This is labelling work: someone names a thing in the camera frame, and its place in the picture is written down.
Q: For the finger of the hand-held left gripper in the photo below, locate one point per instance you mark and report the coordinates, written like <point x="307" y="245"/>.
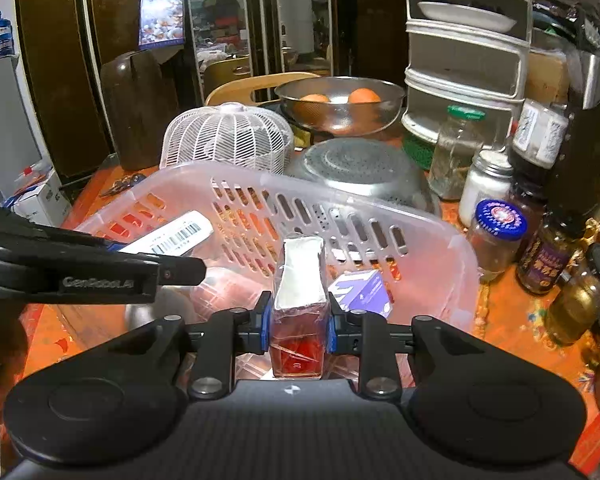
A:
<point x="182" y="271"/>
<point x="114" y="246"/>

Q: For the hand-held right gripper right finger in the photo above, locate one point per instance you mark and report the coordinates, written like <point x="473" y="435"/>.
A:
<point x="331" y="324"/>

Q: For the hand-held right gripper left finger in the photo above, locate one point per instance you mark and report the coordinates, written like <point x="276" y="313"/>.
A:
<point x="266" y="322"/>

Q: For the white silver box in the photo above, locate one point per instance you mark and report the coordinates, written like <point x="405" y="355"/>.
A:
<point x="175" y="235"/>

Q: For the cube purple box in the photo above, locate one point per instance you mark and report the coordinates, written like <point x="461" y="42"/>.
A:
<point x="362" y="292"/>

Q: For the brown and white box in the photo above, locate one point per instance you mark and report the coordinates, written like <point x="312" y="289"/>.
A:
<point x="300" y="290"/>

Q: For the clear plastic basket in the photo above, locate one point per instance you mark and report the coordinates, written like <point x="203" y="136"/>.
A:
<point x="380" y="240"/>

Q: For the keys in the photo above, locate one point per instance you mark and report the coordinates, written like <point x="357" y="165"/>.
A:
<point x="122" y="184"/>

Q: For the white cardboard box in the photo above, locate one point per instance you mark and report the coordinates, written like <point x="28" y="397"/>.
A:
<point x="42" y="197"/>

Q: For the brown chair back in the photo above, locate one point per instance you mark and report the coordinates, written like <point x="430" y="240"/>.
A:
<point x="132" y="110"/>

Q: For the white mesh food cover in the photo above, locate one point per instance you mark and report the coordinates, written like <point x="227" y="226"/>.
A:
<point x="227" y="137"/>

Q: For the white refrigerator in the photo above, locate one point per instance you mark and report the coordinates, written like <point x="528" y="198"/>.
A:
<point x="5" y="125"/>

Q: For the metal colander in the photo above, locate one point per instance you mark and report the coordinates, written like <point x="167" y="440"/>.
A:
<point x="360" y="170"/>

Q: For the red patterned tablecloth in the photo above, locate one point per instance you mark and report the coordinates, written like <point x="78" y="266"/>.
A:
<point x="510" y="320"/>

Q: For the blue lid glass jar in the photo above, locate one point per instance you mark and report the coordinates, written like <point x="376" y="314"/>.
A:
<point x="497" y="235"/>

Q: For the green mesh mat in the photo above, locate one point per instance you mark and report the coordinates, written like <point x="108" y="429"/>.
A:
<point x="420" y="152"/>

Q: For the light wooden chair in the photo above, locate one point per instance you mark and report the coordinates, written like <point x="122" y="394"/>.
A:
<point x="240" y="85"/>

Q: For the dark brown wardrobe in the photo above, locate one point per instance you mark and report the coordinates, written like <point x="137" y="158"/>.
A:
<point x="55" y="60"/>

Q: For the white lid jar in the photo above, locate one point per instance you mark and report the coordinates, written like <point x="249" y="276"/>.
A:
<point x="485" y="185"/>

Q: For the green lid glass jar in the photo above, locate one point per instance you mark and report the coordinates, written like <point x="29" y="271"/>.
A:
<point x="455" y="155"/>

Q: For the metal bowl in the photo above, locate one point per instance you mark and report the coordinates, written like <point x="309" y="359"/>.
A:
<point x="340" y="110"/>

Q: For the orange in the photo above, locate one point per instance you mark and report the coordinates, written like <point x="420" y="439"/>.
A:
<point x="314" y="99"/>
<point x="365" y="96"/>

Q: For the purple label dark jar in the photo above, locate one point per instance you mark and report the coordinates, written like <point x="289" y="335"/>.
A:
<point x="545" y="260"/>

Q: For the small dark jar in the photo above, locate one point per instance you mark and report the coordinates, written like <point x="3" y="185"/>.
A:
<point x="525" y="205"/>

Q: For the blue bottle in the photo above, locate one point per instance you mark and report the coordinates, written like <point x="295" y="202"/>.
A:
<point x="2" y="35"/>

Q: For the hanging printed packet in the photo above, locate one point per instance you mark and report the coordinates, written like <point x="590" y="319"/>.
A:
<point x="161" y="5"/>

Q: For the black lid yellow liquid jar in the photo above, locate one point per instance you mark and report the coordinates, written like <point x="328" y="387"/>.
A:
<point x="582" y="300"/>

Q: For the dark bottle with white label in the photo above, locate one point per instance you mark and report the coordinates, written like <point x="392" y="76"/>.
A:
<point x="537" y="132"/>

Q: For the white stacked food cover tower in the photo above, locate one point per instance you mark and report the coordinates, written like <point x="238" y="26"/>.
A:
<point x="465" y="60"/>

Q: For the tall black container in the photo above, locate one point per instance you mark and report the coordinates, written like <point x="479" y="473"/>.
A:
<point x="585" y="150"/>

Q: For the white plate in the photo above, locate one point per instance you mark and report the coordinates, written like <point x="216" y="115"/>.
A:
<point x="467" y="17"/>

